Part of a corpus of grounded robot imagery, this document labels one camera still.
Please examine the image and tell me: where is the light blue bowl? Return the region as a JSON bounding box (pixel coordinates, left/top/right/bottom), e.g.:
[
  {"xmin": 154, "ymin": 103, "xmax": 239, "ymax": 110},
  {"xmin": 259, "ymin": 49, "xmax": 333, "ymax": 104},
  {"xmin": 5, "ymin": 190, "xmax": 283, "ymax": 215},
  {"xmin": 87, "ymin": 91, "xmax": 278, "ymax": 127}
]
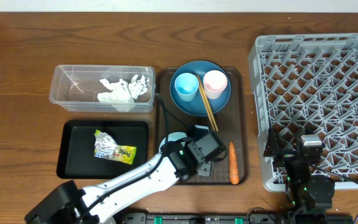
[{"xmin": 168, "ymin": 125, "xmax": 209, "ymax": 141}]

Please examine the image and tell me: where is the yellow foil snack wrapper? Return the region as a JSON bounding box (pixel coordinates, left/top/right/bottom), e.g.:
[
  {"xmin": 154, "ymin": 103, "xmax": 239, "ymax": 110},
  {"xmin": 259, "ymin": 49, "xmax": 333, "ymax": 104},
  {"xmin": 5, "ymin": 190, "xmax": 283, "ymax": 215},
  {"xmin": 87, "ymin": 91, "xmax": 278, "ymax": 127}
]
[{"xmin": 94, "ymin": 129, "xmax": 137, "ymax": 165}]

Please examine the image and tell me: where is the white paper napkin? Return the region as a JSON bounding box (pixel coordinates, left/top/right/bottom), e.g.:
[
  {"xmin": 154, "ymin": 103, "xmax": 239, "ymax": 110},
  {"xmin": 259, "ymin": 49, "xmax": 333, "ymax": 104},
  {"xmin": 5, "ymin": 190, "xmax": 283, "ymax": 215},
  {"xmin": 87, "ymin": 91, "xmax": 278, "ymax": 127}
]
[{"xmin": 97, "ymin": 75, "xmax": 150, "ymax": 112}]

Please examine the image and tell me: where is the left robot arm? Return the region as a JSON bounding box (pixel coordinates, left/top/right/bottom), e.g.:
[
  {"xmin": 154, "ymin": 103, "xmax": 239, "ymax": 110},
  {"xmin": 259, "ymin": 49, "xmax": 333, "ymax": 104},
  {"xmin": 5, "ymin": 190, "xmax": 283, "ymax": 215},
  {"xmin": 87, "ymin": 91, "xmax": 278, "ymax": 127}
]
[{"xmin": 24, "ymin": 138, "xmax": 225, "ymax": 223}]

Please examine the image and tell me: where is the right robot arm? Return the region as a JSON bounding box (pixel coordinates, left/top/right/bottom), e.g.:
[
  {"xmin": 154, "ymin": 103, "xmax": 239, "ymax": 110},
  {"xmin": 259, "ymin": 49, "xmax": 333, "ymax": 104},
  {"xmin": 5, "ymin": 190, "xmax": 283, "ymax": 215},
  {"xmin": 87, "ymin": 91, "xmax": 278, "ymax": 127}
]
[{"xmin": 264, "ymin": 128, "xmax": 334, "ymax": 212}]

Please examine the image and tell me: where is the grey dishwasher rack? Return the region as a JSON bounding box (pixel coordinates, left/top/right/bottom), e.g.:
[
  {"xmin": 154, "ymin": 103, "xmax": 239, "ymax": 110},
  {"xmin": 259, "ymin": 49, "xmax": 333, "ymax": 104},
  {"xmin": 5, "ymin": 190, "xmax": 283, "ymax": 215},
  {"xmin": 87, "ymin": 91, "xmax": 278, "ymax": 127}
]
[{"xmin": 248, "ymin": 33, "xmax": 358, "ymax": 192}]

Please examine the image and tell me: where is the orange carrot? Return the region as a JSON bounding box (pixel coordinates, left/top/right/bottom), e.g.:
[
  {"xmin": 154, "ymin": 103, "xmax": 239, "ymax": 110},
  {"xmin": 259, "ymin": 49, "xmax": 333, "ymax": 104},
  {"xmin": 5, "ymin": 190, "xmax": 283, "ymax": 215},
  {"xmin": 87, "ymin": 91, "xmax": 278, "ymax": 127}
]
[{"xmin": 229, "ymin": 141, "xmax": 239, "ymax": 185}]

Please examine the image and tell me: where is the brown serving tray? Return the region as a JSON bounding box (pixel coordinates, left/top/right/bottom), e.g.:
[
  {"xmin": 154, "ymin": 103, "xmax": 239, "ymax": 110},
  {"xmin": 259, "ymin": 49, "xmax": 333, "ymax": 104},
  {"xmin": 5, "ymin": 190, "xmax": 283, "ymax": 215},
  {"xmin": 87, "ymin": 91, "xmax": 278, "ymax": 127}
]
[{"xmin": 157, "ymin": 67, "xmax": 249, "ymax": 185}]

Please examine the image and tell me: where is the dark blue plate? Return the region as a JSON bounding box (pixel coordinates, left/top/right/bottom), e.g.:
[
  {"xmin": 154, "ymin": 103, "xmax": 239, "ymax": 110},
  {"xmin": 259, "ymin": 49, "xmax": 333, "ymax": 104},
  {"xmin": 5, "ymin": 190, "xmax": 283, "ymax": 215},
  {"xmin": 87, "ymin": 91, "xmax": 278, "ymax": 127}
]
[{"xmin": 170, "ymin": 60, "xmax": 231, "ymax": 116}]

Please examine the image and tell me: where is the wooden chopstick right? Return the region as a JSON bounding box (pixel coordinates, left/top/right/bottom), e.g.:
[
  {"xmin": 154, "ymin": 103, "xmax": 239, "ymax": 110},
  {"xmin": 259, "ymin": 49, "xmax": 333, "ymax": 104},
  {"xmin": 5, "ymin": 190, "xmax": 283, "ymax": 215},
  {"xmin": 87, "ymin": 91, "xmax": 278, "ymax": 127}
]
[{"xmin": 197, "ymin": 74, "xmax": 219, "ymax": 133}]

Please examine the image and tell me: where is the wooden chopstick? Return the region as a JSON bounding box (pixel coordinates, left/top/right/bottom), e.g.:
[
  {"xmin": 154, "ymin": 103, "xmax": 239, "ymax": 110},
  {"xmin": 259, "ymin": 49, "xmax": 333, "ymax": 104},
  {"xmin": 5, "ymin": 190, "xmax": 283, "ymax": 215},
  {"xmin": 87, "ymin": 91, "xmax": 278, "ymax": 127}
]
[
  {"xmin": 196, "ymin": 75, "xmax": 217, "ymax": 133},
  {"xmin": 197, "ymin": 74, "xmax": 219, "ymax": 133}
]

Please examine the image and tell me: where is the wooden chopstick left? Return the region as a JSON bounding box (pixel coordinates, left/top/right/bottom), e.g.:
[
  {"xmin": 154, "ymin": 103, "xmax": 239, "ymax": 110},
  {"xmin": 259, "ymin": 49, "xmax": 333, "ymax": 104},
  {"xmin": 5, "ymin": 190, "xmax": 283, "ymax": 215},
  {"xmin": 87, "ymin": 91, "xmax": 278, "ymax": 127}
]
[{"xmin": 196, "ymin": 75, "xmax": 217, "ymax": 133}]

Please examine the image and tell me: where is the light blue cup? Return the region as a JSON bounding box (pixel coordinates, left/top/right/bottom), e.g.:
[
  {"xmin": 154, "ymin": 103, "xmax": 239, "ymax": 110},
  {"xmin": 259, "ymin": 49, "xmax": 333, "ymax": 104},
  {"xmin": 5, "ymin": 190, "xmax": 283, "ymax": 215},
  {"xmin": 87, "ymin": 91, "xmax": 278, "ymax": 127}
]
[{"xmin": 174, "ymin": 73, "xmax": 199, "ymax": 102}]

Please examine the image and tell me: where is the pink cup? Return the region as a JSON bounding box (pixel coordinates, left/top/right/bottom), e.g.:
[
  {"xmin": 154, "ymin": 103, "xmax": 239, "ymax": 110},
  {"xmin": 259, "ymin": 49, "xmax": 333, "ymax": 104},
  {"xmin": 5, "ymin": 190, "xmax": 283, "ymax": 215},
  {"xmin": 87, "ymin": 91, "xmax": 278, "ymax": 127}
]
[{"xmin": 203, "ymin": 70, "xmax": 228, "ymax": 100}]

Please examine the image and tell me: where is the black plastic tray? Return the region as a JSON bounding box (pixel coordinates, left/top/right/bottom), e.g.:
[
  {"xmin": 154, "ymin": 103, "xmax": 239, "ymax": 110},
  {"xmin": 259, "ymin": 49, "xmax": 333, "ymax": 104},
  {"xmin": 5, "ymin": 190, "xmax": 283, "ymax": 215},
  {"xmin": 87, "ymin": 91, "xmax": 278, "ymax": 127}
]
[{"xmin": 57, "ymin": 119, "xmax": 149, "ymax": 179}]

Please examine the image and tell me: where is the clear plastic bin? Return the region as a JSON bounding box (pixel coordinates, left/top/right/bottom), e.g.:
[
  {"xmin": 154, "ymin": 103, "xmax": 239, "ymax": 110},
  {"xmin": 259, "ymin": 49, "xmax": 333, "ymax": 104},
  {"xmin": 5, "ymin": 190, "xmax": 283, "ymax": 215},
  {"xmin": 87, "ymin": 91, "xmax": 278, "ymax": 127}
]
[{"xmin": 50, "ymin": 65, "xmax": 155, "ymax": 113}]

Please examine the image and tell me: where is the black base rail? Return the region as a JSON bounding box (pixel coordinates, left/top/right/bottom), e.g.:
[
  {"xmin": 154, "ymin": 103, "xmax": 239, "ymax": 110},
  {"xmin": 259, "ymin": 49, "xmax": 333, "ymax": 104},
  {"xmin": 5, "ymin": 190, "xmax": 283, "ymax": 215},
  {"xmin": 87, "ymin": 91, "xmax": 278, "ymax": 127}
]
[{"xmin": 116, "ymin": 212, "xmax": 354, "ymax": 224}]

